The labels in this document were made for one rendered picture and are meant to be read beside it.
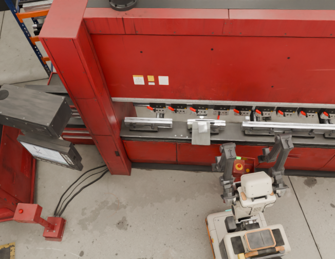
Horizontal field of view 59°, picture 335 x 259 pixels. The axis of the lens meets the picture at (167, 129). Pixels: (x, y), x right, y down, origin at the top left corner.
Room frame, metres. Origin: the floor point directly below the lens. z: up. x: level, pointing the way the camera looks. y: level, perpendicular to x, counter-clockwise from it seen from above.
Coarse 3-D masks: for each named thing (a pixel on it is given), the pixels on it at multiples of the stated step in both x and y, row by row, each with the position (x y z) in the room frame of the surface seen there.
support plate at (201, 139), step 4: (192, 124) 1.57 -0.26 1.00; (196, 124) 1.57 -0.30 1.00; (208, 124) 1.55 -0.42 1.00; (192, 128) 1.52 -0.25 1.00; (196, 128) 1.52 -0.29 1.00; (208, 128) 1.51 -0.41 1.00; (192, 132) 1.48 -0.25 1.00; (196, 132) 1.47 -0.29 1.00; (208, 132) 1.46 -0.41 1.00; (192, 136) 1.43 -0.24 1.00; (196, 136) 1.43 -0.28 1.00; (200, 136) 1.42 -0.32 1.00; (204, 136) 1.42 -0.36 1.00; (208, 136) 1.42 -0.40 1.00; (192, 140) 1.39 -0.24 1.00; (196, 140) 1.38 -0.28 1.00; (200, 140) 1.38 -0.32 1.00; (204, 140) 1.37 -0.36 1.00; (208, 140) 1.37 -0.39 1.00; (192, 144) 1.34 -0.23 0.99; (196, 144) 1.34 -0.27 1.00; (200, 144) 1.33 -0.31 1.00; (204, 144) 1.33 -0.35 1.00; (208, 144) 1.33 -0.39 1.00
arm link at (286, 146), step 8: (280, 136) 1.02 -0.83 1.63; (288, 136) 1.02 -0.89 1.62; (280, 144) 0.98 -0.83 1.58; (288, 144) 0.96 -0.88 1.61; (280, 152) 0.96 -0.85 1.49; (288, 152) 0.93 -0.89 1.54; (280, 160) 0.91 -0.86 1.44; (272, 168) 0.91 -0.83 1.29; (280, 168) 0.89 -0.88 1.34; (272, 176) 0.86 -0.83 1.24
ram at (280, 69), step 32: (128, 64) 1.65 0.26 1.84; (160, 64) 1.62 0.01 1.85; (192, 64) 1.59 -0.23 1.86; (224, 64) 1.55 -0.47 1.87; (256, 64) 1.52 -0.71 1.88; (288, 64) 1.49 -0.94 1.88; (320, 64) 1.46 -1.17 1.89; (128, 96) 1.66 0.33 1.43; (160, 96) 1.62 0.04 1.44; (192, 96) 1.58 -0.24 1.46; (224, 96) 1.55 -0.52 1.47; (256, 96) 1.51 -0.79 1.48; (288, 96) 1.47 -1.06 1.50; (320, 96) 1.44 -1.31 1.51
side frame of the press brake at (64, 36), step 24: (72, 0) 1.85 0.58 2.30; (48, 24) 1.62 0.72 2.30; (72, 24) 1.60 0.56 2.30; (48, 48) 1.51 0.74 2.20; (72, 48) 1.49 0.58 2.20; (72, 72) 1.50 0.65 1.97; (96, 72) 1.58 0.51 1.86; (72, 96) 1.51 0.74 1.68; (96, 96) 1.48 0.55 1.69; (96, 120) 1.49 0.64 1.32; (120, 120) 1.73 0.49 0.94; (96, 144) 1.51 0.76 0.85; (120, 144) 1.53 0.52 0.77; (120, 168) 1.49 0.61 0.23
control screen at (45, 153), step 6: (24, 144) 1.18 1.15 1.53; (30, 144) 1.16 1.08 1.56; (30, 150) 1.18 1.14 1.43; (36, 150) 1.15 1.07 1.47; (42, 150) 1.13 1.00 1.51; (48, 150) 1.11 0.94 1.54; (42, 156) 1.15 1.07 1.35; (48, 156) 1.13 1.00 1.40; (54, 156) 1.10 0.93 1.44; (60, 156) 1.08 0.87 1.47; (66, 162) 1.07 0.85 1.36
